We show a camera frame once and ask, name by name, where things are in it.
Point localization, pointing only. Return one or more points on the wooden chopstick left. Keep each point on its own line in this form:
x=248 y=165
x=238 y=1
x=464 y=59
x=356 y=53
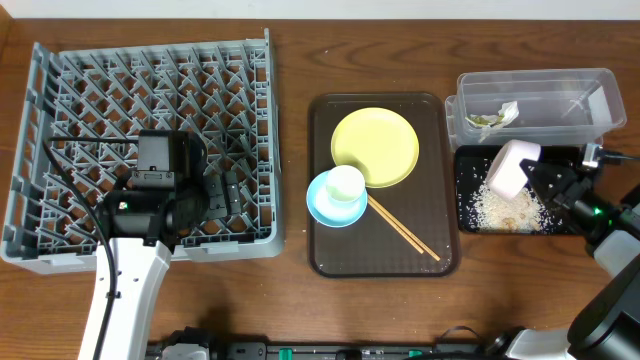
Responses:
x=388 y=218

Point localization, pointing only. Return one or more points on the black rectangular waste tray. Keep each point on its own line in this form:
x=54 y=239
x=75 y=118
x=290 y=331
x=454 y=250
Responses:
x=471 y=165

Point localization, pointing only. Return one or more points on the green snack wrapper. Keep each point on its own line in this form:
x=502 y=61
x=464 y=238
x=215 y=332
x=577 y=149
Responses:
x=484 y=121

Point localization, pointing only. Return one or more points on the pink white bowl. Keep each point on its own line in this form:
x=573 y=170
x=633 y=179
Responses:
x=505 y=177

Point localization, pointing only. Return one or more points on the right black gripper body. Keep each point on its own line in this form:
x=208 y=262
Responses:
x=587 y=209

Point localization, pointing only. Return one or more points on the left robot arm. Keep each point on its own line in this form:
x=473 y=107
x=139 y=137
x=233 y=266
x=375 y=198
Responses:
x=129 y=272

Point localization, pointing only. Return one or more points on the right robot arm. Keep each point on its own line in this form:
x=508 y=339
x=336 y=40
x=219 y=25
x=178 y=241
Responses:
x=608 y=327

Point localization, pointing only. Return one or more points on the clear plastic waste bin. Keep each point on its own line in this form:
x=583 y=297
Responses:
x=556 y=106

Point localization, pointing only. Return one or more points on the light blue small plate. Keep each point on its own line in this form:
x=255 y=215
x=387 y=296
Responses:
x=326 y=211

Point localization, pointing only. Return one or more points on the pale green plastic cup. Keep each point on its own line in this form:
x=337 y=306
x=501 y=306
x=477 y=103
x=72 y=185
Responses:
x=345 y=183

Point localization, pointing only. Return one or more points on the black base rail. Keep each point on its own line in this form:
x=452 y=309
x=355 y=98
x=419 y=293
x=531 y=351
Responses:
x=198 y=343

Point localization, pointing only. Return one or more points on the wooden chopstick right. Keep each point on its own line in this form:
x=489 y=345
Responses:
x=426 y=248

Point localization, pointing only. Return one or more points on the grey plastic dishwasher rack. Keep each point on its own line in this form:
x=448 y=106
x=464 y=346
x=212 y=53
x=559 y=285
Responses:
x=83 y=111

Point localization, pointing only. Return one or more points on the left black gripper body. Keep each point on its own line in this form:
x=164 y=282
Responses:
x=213 y=195

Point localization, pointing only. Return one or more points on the dark brown serving tray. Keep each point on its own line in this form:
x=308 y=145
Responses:
x=424 y=201

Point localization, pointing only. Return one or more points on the wooden chopstick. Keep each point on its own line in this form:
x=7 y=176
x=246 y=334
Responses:
x=388 y=218
x=426 y=248

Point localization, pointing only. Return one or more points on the yellow round plate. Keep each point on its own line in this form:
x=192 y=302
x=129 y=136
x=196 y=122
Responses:
x=379 y=142

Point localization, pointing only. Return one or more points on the spilled rice pile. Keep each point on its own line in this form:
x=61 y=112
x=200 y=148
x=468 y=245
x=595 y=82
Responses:
x=522 y=214

